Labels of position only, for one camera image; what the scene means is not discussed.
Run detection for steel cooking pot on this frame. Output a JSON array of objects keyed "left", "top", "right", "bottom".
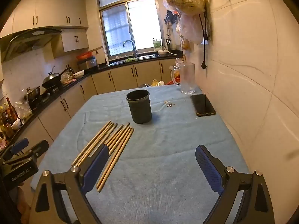
[{"left": 22, "top": 86, "right": 42, "bottom": 103}]

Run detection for beige upper wall cabinets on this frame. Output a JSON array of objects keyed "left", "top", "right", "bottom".
[{"left": 0, "top": 0, "right": 90, "bottom": 57}]

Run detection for black cable with plug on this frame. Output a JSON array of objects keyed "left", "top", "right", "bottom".
[{"left": 198, "top": 10, "right": 209, "bottom": 70}]

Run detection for beige lower kitchen cabinets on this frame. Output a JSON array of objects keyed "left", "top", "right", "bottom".
[{"left": 7, "top": 58, "right": 184, "bottom": 150}]

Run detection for red plastic basket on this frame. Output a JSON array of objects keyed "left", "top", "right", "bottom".
[{"left": 76, "top": 52, "right": 93, "bottom": 60}]

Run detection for kitchen window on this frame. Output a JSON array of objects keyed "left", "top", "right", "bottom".
[{"left": 96, "top": 0, "right": 164, "bottom": 57}]

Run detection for clear glass pitcher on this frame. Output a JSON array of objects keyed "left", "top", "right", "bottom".
[{"left": 171, "top": 62, "right": 196, "bottom": 95}]

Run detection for black utensil holder cup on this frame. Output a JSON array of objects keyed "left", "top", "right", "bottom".
[{"left": 126, "top": 90, "right": 152, "bottom": 124}]

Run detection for range hood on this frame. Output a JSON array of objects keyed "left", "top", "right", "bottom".
[{"left": 0, "top": 27, "right": 64, "bottom": 63}]

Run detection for black wok with lid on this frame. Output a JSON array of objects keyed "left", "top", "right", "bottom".
[{"left": 41, "top": 66, "right": 69, "bottom": 89}]

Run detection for black kitchen countertop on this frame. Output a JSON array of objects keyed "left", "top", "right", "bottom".
[{"left": 5, "top": 50, "right": 184, "bottom": 145}]

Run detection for white hanging plastic bag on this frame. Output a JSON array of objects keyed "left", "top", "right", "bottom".
[{"left": 178, "top": 12, "right": 205, "bottom": 45}]

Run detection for black smartphone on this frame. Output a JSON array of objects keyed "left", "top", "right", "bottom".
[{"left": 190, "top": 94, "right": 216, "bottom": 117}]

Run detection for row of wooden chopsticks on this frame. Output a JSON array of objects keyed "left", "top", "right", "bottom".
[{"left": 71, "top": 121, "right": 135, "bottom": 192}]

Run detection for group of condiment bottles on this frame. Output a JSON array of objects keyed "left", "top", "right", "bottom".
[{"left": 0, "top": 97, "right": 19, "bottom": 143}]

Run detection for chrome sink faucet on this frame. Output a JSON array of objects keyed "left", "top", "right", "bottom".
[{"left": 123, "top": 40, "right": 138, "bottom": 58}]

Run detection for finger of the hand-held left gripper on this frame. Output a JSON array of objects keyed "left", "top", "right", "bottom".
[
  {"left": 14, "top": 140, "right": 49, "bottom": 160},
  {"left": 7, "top": 138, "right": 30, "bottom": 156}
]

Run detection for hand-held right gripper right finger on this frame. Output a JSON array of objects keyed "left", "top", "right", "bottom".
[{"left": 196, "top": 145, "right": 275, "bottom": 224}]

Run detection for blue hanging item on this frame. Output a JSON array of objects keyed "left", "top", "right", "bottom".
[{"left": 164, "top": 10, "right": 181, "bottom": 27}]

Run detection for clear plastic bag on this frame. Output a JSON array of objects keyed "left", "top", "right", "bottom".
[{"left": 14, "top": 100, "right": 33, "bottom": 120}]

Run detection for silver countertop appliance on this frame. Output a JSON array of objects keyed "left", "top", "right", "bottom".
[{"left": 77, "top": 56, "right": 98, "bottom": 71}]

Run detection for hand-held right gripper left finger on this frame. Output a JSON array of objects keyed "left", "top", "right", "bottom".
[{"left": 28, "top": 144, "right": 110, "bottom": 224}]

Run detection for blue towel table cloth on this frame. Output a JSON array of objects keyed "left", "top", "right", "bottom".
[{"left": 30, "top": 84, "right": 251, "bottom": 224}]

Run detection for white ladle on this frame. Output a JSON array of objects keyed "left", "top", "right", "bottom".
[{"left": 157, "top": 49, "right": 177, "bottom": 56}]

